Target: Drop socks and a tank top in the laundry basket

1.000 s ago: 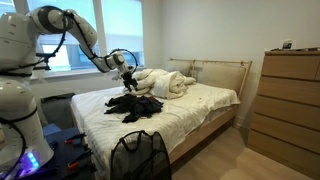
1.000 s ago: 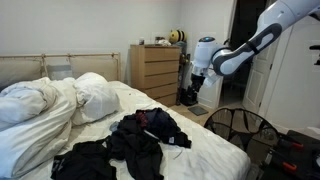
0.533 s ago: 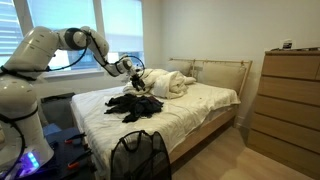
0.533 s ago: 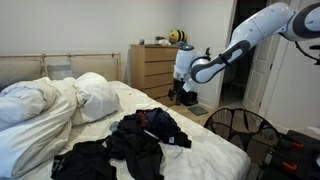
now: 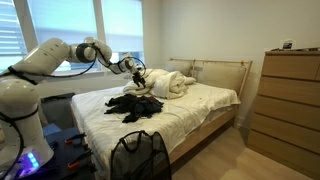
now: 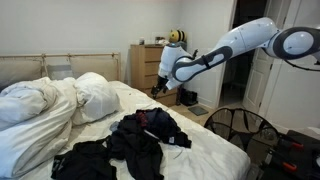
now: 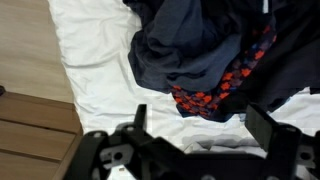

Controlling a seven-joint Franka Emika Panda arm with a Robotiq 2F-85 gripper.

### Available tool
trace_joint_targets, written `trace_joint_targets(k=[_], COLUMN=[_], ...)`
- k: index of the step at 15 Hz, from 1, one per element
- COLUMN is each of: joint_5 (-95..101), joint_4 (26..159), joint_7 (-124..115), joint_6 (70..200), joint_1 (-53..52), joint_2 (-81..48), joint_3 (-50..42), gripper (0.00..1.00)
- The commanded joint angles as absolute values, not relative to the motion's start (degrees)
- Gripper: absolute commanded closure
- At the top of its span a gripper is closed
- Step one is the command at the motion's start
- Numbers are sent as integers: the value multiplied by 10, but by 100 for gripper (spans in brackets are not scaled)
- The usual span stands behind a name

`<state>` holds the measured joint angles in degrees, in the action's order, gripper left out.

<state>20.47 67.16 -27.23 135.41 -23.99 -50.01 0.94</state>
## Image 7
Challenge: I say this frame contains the wooden chest of drawers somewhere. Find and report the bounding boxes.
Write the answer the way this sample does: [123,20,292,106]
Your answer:
[0,91,84,180]

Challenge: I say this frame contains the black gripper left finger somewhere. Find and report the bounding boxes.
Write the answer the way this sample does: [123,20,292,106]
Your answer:
[63,103,188,180]

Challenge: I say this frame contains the black clothes pile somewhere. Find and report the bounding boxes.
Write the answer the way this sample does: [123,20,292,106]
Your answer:
[218,0,320,114]

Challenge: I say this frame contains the navy tank top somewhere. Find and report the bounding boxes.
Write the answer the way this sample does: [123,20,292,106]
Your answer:
[128,0,278,95]

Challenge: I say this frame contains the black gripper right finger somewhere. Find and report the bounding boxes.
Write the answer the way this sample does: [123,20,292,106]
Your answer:
[244,103,320,180]

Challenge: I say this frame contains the white sheeted mattress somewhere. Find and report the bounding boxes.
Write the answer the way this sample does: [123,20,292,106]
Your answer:
[48,0,320,180]

